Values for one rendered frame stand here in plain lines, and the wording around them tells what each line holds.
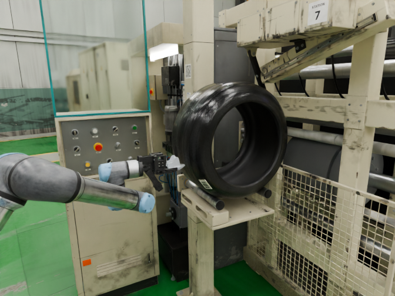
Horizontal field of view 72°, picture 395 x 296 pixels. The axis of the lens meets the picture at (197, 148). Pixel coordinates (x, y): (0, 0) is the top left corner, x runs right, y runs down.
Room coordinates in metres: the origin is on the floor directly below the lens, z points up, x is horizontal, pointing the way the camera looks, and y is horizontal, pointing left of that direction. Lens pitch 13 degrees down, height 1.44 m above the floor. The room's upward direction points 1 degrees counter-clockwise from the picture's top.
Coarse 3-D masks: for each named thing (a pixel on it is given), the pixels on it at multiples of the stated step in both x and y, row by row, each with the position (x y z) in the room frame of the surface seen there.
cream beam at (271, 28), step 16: (304, 0) 1.19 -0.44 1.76; (336, 0) 1.07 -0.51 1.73; (352, 0) 1.11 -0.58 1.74; (368, 0) 1.15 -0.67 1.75; (256, 16) 1.45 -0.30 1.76; (272, 16) 1.35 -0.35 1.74; (288, 16) 1.26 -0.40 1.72; (304, 16) 1.19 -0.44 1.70; (336, 16) 1.08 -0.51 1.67; (352, 16) 1.12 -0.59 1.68; (240, 32) 1.57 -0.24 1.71; (256, 32) 1.45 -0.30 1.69; (272, 32) 1.35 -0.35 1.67; (288, 32) 1.26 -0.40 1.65; (304, 32) 1.19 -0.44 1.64; (320, 32) 1.19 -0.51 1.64; (336, 32) 1.18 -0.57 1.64; (272, 48) 1.68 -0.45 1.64
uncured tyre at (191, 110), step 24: (192, 96) 1.30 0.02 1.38; (216, 96) 1.16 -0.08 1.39; (240, 96) 1.18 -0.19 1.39; (264, 96) 1.24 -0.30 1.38; (192, 120) 1.14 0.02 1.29; (216, 120) 1.13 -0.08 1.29; (264, 120) 1.49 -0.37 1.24; (192, 144) 1.11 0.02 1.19; (264, 144) 1.48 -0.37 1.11; (192, 168) 1.12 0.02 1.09; (240, 168) 1.49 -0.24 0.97; (264, 168) 1.39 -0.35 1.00; (216, 192) 1.15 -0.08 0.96; (240, 192) 1.19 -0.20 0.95
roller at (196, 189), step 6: (186, 180) 1.44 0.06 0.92; (192, 186) 1.36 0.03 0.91; (198, 186) 1.33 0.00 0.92; (198, 192) 1.30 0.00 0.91; (204, 192) 1.26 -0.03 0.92; (204, 198) 1.24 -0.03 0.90; (210, 198) 1.20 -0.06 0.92; (216, 198) 1.18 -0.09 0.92; (216, 204) 1.14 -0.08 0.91; (222, 204) 1.15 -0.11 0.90
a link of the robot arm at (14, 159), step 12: (0, 156) 0.75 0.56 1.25; (12, 156) 0.74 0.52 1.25; (24, 156) 0.73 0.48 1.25; (0, 168) 0.71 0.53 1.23; (12, 168) 0.68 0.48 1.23; (0, 180) 0.68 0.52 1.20; (0, 192) 0.67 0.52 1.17; (12, 192) 0.67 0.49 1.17; (0, 204) 0.67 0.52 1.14; (12, 204) 0.68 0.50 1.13; (24, 204) 0.72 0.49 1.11; (0, 216) 0.66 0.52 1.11; (0, 228) 0.66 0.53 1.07
